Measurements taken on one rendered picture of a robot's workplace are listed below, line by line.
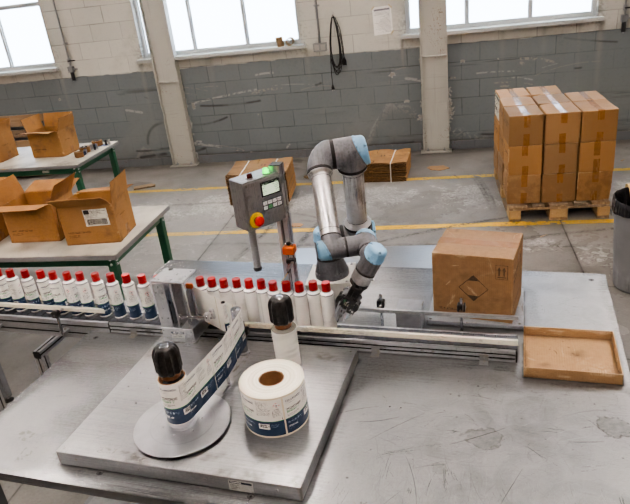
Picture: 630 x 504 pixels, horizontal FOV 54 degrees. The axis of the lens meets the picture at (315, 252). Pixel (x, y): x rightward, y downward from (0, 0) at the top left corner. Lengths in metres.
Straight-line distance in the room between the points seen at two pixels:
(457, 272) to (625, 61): 5.61
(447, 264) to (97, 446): 1.36
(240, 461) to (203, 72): 6.53
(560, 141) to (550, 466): 3.84
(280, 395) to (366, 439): 0.31
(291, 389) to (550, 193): 4.02
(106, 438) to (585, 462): 1.42
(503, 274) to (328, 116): 5.57
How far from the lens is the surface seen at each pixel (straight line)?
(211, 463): 1.92
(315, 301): 2.34
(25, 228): 4.25
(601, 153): 5.54
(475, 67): 7.53
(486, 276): 2.39
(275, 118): 7.86
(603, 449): 2.01
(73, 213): 3.95
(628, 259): 4.43
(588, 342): 2.44
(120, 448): 2.08
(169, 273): 2.45
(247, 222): 2.29
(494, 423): 2.04
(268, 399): 1.86
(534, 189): 5.53
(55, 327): 2.98
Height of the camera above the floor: 2.14
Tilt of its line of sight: 24 degrees down
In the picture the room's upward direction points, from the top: 7 degrees counter-clockwise
